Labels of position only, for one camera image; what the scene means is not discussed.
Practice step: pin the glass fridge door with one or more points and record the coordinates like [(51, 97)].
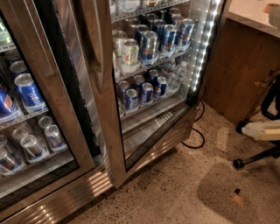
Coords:
[(95, 31), (33, 42)]

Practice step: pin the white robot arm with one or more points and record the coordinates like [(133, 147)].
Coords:
[(265, 131)]

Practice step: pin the blue can bottom shelf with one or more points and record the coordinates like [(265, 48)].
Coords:
[(131, 99)]

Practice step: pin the clear water bottle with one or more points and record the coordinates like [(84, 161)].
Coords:
[(177, 75)]

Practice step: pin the front blue silver can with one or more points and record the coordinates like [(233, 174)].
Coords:
[(148, 45)]

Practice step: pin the blue pepsi can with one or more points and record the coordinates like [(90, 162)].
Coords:
[(28, 90), (7, 104)]

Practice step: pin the silver can lower left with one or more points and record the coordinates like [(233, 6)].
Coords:
[(31, 144)]

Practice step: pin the wooden counter cabinet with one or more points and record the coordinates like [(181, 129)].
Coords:
[(245, 53)]

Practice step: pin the front blue pepsi can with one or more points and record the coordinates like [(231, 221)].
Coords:
[(7, 104)]

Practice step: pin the brown tape roll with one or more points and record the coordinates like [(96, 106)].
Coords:
[(269, 7)]

